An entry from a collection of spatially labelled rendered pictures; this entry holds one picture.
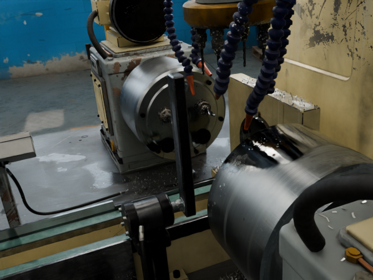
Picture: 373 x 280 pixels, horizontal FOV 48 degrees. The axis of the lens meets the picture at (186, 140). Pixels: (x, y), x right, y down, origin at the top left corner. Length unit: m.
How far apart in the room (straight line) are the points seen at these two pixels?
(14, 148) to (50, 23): 5.37
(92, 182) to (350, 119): 0.79
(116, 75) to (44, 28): 5.15
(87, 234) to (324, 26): 0.65
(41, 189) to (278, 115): 0.79
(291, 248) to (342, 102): 0.50
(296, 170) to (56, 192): 0.90
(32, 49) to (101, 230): 5.59
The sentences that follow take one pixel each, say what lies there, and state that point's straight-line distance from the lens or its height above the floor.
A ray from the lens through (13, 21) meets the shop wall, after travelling 6.39.
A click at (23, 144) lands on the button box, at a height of 1.06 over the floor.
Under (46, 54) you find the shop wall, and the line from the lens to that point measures 6.41.
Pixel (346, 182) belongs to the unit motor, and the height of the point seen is 1.27.
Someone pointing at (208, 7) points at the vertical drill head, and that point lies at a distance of 0.75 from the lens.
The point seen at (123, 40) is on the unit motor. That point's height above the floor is 1.19.
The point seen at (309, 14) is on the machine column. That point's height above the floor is 1.28.
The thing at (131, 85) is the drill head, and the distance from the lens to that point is 1.11.
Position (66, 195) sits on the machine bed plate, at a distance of 1.29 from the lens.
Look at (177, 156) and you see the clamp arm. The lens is 0.70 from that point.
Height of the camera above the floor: 1.42
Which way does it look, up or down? 24 degrees down
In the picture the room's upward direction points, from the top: 5 degrees counter-clockwise
